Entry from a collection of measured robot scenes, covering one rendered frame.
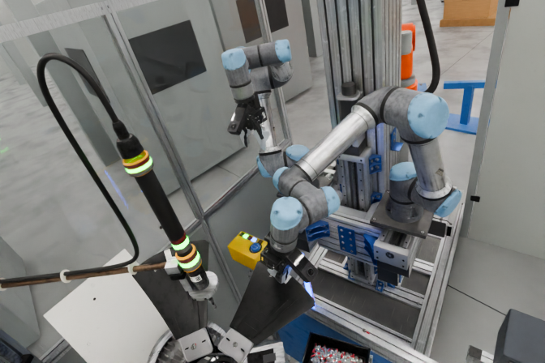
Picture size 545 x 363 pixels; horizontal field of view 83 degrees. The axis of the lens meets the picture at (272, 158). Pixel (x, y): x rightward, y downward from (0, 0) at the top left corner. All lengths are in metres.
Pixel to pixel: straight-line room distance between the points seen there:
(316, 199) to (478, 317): 1.79
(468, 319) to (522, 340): 1.47
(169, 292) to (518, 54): 1.92
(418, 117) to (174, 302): 0.82
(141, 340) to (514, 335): 0.99
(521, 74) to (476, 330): 1.47
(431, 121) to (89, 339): 1.13
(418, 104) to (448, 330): 1.70
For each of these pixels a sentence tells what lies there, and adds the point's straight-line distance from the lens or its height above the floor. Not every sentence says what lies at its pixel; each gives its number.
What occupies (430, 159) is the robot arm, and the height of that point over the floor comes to 1.44.
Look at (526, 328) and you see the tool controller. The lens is 0.97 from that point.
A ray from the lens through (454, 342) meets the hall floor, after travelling 2.34.
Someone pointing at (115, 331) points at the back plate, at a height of 1.23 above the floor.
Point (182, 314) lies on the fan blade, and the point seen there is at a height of 1.31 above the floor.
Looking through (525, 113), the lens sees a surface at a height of 1.07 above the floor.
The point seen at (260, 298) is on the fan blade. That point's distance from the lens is 1.04.
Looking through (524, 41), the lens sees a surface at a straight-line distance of 2.06.
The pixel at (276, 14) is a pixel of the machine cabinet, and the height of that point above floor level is 1.38.
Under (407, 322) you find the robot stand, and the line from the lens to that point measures 2.10.
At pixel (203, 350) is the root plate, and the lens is 0.96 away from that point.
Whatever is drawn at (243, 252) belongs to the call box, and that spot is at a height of 1.07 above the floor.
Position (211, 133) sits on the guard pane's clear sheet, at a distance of 1.63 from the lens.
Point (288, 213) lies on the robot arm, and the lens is 0.74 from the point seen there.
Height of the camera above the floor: 2.04
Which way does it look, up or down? 32 degrees down
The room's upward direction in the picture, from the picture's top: 14 degrees counter-clockwise
